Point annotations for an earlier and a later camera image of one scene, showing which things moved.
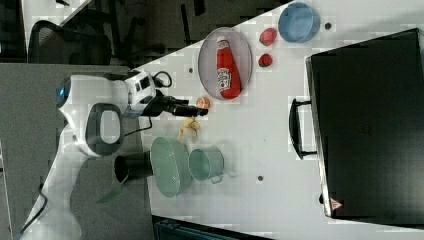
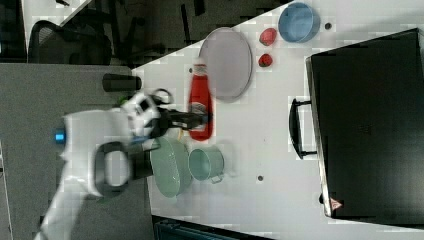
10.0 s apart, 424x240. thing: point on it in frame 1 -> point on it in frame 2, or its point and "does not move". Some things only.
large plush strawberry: (267, 36) does not move
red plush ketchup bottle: (228, 75) -> (200, 92)
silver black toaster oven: (365, 123) does not move
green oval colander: (170, 167) does not move
